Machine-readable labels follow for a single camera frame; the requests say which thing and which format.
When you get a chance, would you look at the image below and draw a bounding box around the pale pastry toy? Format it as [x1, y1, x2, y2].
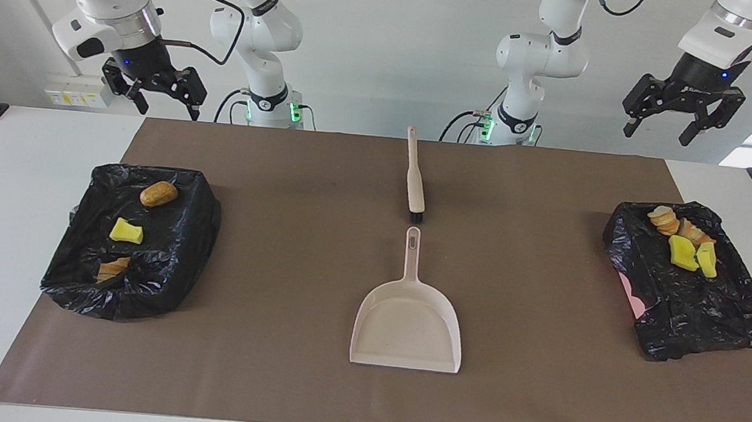
[677, 217, 719, 249]

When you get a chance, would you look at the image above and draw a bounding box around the yellow foam chunk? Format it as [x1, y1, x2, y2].
[694, 240, 721, 280]
[108, 216, 146, 246]
[666, 234, 702, 273]

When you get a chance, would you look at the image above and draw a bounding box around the brown table mat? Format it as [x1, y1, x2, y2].
[0, 105, 752, 422]

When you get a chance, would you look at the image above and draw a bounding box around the orange striped croissant toy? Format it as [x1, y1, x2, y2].
[646, 204, 682, 237]

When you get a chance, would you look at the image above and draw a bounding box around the black plastic trash bag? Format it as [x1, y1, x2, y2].
[593, 194, 752, 370]
[37, 157, 225, 330]

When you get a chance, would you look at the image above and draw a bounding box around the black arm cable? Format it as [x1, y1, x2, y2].
[590, 0, 752, 62]
[150, 0, 248, 68]

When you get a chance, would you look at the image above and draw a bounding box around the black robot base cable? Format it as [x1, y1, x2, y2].
[439, 108, 492, 145]
[214, 88, 252, 126]

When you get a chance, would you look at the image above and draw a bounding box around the brown bread roll toy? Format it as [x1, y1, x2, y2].
[139, 179, 180, 210]

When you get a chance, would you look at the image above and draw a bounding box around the pale and orange croissant toy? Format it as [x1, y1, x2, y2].
[96, 253, 132, 286]

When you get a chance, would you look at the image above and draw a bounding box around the white wall outlet box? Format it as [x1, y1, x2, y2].
[43, 72, 116, 111]

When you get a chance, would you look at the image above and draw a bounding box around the beige plastic dustpan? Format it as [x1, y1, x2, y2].
[349, 222, 473, 375]

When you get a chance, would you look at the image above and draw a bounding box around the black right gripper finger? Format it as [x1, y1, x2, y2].
[99, 59, 153, 115]
[167, 66, 211, 122]

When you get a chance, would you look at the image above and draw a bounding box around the beige hand brush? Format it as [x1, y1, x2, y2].
[399, 126, 432, 225]

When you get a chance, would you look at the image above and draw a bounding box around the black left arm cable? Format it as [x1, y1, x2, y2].
[590, 0, 752, 62]

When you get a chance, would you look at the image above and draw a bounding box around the pink bin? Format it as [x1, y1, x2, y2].
[615, 272, 651, 320]

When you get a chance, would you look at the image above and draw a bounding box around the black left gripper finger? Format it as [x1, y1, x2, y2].
[620, 71, 670, 141]
[678, 84, 748, 151]

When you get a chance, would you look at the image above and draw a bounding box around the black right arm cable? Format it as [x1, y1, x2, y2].
[150, 0, 248, 68]

